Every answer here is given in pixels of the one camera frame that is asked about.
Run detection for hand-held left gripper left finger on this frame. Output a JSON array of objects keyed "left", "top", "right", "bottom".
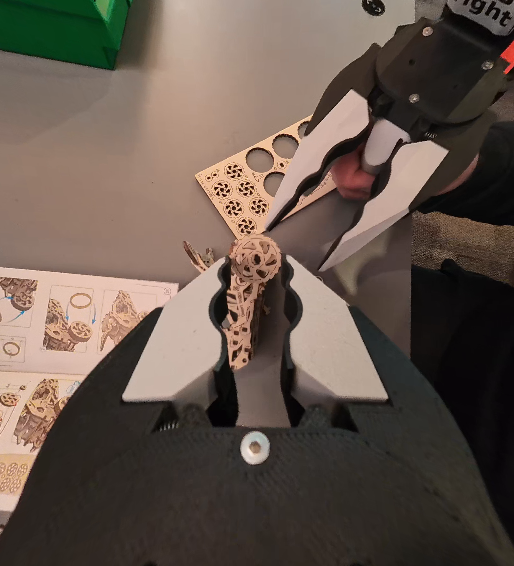
[{"left": 122, "top": 256, "right": 240, "bottom": 427}]

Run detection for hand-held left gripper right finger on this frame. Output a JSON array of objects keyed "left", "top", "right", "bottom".
[{"left": 281, "top": 256, "right": 390, "bottom": 426}]

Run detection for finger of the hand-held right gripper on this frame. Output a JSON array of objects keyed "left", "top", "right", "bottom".
[
  {"left": 318, "top": 139, "right": 450, "bottom": 272},
  {"left": 266, "top": 90, "right": 371, "bottom": 231}
]

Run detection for wooden buggy model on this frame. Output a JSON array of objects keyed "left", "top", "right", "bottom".
[{"left": 183, "top": 236, "right": 284, "bottom": 372}]

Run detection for paper instruction booklet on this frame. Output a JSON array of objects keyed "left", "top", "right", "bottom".
[{"left": 0, "top": 265, "right": 179, "bottom": 511}]

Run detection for wooden parts sheet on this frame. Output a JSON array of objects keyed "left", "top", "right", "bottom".
[{"left": 195, "top": 114, "right": 341, "bottom": 237}]

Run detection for wooden gear wheel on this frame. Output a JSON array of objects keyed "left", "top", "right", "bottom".
[{"left": 231, "top": 236, "right": 282, "bottom": 281}]

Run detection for person's right forearm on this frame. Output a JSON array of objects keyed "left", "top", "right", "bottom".
[{"left": 416, "top": 121, "right": 514, "bottom": 217}]

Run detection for person's right hand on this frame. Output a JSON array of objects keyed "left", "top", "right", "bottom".
[{"left": 331, "top": 146, "right": 392, "bottom": 200}]

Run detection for green object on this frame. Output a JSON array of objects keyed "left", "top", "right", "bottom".
[{"left": 0, "top": 0, "right": 133, "bottom": 70}]

